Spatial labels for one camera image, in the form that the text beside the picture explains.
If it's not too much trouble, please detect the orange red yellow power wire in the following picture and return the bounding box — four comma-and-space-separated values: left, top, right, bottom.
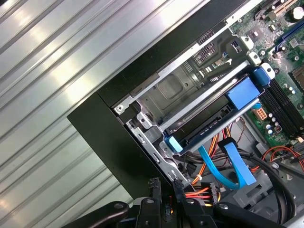
185, 127, 232, 207

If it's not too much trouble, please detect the grey metal disk bay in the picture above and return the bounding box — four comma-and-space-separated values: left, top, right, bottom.
114, 59, 264, 183

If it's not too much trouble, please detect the green motherboard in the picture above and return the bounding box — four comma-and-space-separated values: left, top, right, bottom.
228, 0, 304, 149

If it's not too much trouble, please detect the black open PC case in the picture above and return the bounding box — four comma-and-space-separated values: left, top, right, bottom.
67, 0, 304, 228

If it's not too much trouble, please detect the brown square chipset heatsink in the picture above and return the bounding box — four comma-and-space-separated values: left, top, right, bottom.
288, 67, 304, 92

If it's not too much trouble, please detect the black RAM slot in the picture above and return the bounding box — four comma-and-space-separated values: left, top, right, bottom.
268, 73, 304, 136
260, 79, 301, 143

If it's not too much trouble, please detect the thick black cable loop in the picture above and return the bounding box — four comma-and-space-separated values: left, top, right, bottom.
234, 148, 304, 228

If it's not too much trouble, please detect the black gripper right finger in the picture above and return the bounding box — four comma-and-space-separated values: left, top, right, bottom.
171, 178, 289, 228

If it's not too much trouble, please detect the hard disk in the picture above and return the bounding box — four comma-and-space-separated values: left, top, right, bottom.
162, 67, 272, 157

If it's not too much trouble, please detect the blue expansion slot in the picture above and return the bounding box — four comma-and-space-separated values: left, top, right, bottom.
274, 22, 304, 54

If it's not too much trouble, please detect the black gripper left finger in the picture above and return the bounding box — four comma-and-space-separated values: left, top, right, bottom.
91, 177, 164, 228

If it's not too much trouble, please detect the beige expansion slot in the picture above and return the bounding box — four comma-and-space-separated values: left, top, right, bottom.
273, 0, 299, 15

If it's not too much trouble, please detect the blue SATA wire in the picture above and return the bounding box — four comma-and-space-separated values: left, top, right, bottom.
198, 139, 257, 190

